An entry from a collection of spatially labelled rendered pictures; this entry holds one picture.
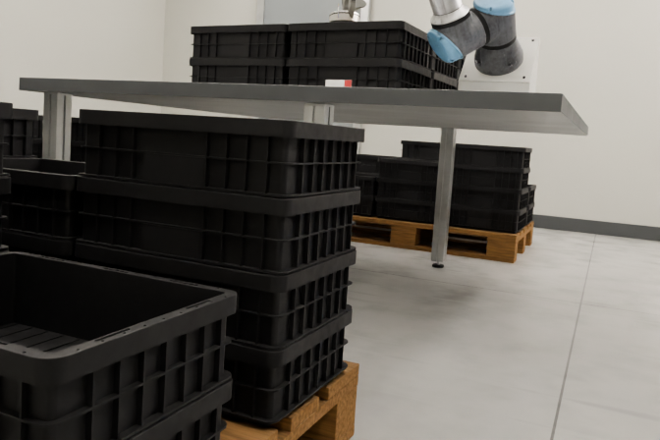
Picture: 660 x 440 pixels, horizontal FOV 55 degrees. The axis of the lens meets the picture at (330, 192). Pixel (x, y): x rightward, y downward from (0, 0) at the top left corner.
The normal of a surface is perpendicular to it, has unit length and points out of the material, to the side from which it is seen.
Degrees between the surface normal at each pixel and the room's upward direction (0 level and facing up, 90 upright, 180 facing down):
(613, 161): 90
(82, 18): 90
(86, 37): 90
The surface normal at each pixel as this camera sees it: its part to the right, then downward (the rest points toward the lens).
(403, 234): -0.40, 0.05
